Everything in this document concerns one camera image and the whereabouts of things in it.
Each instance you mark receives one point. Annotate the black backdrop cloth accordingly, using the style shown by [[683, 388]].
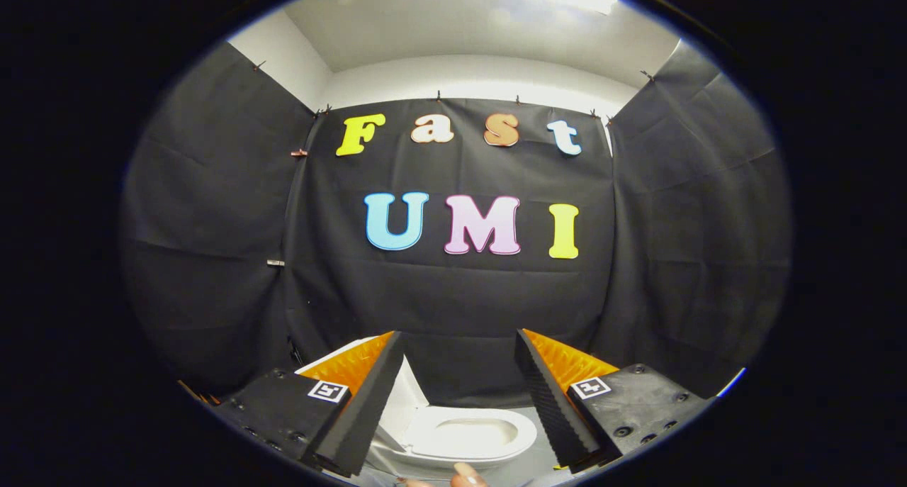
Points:
[[460, 303]]

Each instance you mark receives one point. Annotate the white toilet bowl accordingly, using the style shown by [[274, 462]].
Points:
[[506, 448]]

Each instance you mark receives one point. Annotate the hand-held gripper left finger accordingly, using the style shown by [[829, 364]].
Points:
[[368, 402]]

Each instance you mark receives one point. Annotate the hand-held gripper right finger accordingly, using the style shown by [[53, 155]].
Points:
[[549, 402]]

